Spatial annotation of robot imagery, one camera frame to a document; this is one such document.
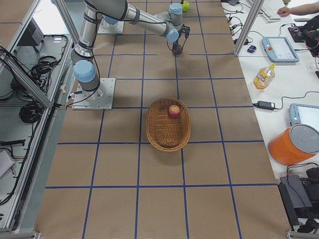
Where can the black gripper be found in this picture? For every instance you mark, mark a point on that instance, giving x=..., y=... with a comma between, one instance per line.
x=177, y=46

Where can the green apple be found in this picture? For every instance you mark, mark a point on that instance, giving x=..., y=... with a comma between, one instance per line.
x=185, y=6

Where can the red yellow apple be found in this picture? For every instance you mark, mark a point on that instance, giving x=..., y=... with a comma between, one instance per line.
x=174, y=112

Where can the wicker basket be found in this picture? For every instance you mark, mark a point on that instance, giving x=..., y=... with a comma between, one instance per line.
x=163, y=132

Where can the person's hand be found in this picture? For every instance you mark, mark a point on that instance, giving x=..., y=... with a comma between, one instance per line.
x=284, y=11

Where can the orange drink bottle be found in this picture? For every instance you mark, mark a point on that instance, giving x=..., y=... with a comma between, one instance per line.
x=264, y=77

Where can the white keyboard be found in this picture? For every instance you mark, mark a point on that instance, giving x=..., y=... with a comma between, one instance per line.
x=269, y=14

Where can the teach pendant tablet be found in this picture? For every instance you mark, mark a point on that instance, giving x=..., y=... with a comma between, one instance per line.
x=279, y=50

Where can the black power adapter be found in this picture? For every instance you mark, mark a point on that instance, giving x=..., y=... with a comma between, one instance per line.
x=265, y=105

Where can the orange bucket grey lid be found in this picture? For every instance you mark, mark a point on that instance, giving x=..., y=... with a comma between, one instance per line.
x=296, y=144

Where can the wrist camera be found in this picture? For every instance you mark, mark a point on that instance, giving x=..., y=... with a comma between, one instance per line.
x=186, y=30

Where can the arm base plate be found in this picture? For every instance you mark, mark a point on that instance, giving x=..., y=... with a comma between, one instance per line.
x=101, y=99
x=112, y=29

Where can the aluminium frame post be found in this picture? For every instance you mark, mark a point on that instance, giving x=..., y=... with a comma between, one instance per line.
x=254, y=11

